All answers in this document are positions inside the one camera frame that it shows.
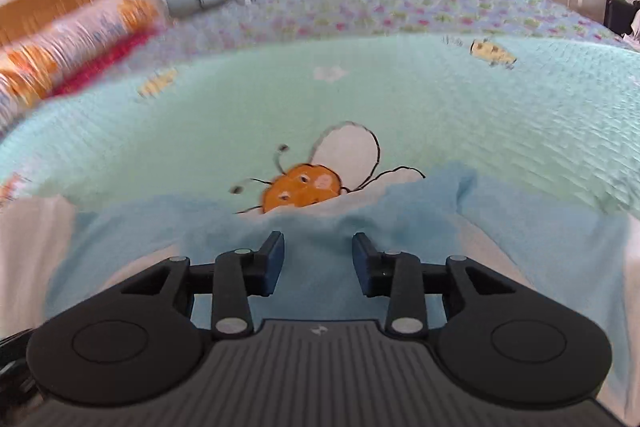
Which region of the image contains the purple heart print bedsheet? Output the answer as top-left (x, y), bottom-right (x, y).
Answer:
top-left (150, 0), bottom-right (621, 72)

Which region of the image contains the blue and white t-shirt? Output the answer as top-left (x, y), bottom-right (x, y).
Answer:
top-left (0, 162), bottom-right (640, 413)

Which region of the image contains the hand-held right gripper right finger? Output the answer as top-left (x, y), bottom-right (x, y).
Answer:
top-left (352, 232), bottom-right (517, 339)

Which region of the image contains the black armchair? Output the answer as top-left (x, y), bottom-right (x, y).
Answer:
top-left (604, 0), bottom-right (640, 38)

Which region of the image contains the bee print quilted bedspread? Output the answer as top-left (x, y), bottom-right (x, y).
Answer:
top-left (0, 32), bottom-right (640, 233)

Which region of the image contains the orange floral bolster pillow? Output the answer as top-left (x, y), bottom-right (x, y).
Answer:
top-left (0, 0), bottom-right (163, 132)

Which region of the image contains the wooden headboard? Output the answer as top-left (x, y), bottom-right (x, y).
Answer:
top-left (0, 0), bottom-right (103, 48)

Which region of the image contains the white clothes heap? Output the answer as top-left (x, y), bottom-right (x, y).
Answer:
top-left (622, 9), bottom-right (640, 50)

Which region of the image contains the red pillow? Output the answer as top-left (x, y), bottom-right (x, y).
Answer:
top-left (52, 29), bottom-right (166, 98)

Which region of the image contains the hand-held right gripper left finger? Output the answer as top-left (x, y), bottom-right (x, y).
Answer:
top-left (120, 231), bottom-right (286, 340)

